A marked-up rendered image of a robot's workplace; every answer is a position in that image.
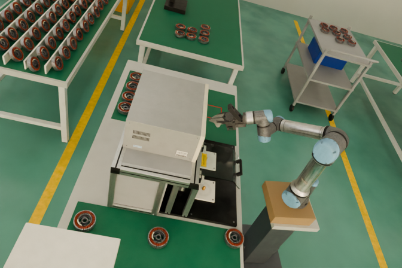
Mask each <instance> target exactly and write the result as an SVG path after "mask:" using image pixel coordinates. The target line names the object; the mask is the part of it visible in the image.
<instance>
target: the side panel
mask: <svg viewBox="0 0 402 268"><path fill-rule="evenodd" d="M164 188H165V183H161V182H155V181H150V180H146V179H140V178H134V177H131V176H125V175H119V174H115V173H110V178H109V190H108V202H107V207H109V206H111V207H112V208H117V209H124V210H128V211H133V212H140V213H144V214H150V215H152V214H154V215H156V214H157V210H158V208H159V204H160V201H161V198H162V194H163V190H164Z"/></svg>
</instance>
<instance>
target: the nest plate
mask: <svg viewBox="0 0 402 268"><path fill-rule="evenodd" d="M203 186H205V187H206V188H205V190H202V188H203ZM195 199H197V200H204V201H207V202H213V203H214V202H215V181H209V180H205V179H204V184H199V191H198V192H197V195H196V197H195Z"/></svg>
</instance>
